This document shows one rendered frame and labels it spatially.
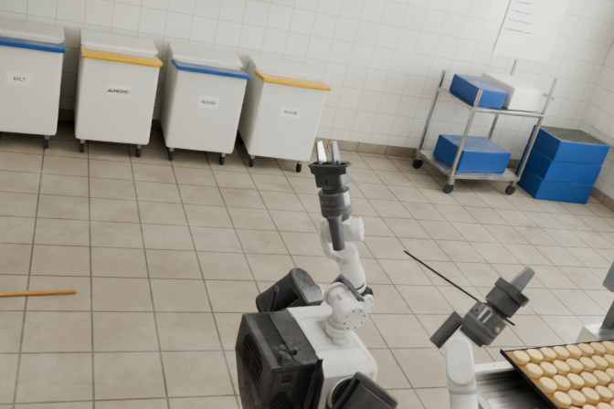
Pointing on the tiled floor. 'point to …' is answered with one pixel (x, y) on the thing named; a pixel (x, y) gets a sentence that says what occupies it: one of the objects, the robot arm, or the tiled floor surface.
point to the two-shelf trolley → (487, 137)
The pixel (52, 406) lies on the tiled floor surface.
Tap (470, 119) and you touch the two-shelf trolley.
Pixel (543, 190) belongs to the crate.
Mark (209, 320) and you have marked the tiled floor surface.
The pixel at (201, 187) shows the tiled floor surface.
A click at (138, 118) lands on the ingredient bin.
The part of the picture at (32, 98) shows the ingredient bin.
